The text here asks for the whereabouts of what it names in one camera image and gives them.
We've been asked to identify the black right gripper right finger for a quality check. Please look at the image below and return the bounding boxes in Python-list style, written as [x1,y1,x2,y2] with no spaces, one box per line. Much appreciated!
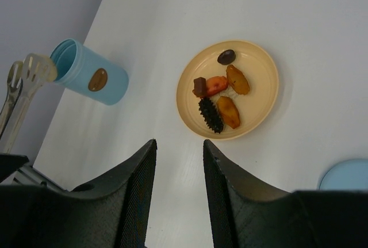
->
[203,140,367,247]

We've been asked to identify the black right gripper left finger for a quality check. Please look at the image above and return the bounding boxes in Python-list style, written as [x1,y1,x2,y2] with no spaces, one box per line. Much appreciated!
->
[1,139,157,247]

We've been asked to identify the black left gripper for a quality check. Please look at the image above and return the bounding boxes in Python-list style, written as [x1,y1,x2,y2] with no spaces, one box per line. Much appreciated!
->
[0,153,29,186]

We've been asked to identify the metal serving tongs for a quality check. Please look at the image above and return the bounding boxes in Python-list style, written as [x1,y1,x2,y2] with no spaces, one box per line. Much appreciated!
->
[1,54,50,154]

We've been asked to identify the white round food piece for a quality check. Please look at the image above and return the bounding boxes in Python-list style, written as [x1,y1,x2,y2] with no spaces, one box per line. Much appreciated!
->
[40,55,58,82]

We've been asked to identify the brown cube food piece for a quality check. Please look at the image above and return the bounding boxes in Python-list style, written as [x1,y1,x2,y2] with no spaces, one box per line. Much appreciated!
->
[193,77,207,98]

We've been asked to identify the brown fried piece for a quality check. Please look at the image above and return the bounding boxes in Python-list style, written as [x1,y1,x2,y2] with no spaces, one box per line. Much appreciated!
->
[216,96,241,129]
[226,64,251,95]

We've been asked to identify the orange red food piece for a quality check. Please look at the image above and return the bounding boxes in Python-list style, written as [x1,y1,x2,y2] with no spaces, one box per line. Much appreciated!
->
[206,76,228,97]

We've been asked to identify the dark round food piece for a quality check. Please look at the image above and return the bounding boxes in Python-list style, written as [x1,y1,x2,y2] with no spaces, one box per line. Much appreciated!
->
[217,49,236,66]

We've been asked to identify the black spiky sea cucumber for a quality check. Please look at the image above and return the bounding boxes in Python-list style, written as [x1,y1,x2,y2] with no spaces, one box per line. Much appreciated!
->
[198,97,224,133]

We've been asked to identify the light blue lid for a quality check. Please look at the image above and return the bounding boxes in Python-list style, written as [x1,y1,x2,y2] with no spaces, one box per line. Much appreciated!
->
[318,159,367,191]

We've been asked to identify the light blue cylindrical container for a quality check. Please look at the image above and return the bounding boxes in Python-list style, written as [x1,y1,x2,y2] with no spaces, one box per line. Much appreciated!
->
[50,39,129,105]

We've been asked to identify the aluminium mounting rail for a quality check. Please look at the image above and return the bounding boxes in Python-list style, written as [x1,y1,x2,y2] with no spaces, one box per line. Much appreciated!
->
[12,165,65,192]

